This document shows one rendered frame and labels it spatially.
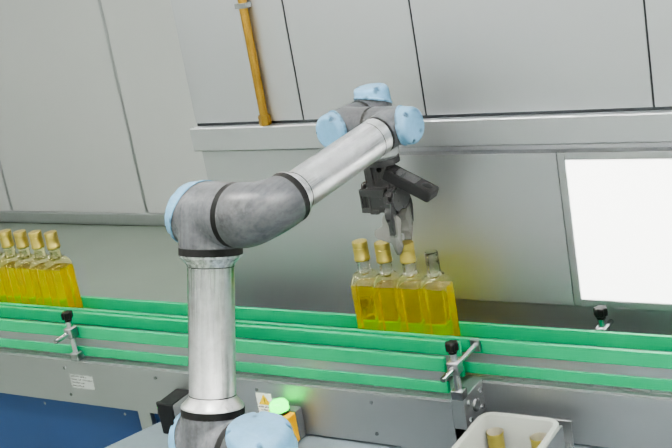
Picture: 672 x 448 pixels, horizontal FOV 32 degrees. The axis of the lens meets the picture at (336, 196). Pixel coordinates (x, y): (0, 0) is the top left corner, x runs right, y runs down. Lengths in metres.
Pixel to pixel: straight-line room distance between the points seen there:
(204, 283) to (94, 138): 5.31
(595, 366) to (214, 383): 0.77
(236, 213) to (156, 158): 5.10
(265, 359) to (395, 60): 0.73
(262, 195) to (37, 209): 5.97
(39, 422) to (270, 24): 1.27
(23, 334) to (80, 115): 4.31
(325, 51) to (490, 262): 0.60
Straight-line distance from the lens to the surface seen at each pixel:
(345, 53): 2.62
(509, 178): 2.48
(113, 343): 2.95
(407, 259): 2.50
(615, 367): 2.39
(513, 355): 2.45
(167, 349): 2.84
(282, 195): 2.00
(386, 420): 2.53
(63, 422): 3.21
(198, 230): 2.06
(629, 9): 2.34
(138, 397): 2.94
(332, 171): 2.09
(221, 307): 2.09
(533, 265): 2.54
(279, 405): 2.60
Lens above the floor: 1.97
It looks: 16 degrees down
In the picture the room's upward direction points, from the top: 10 degrees counter-clockwise
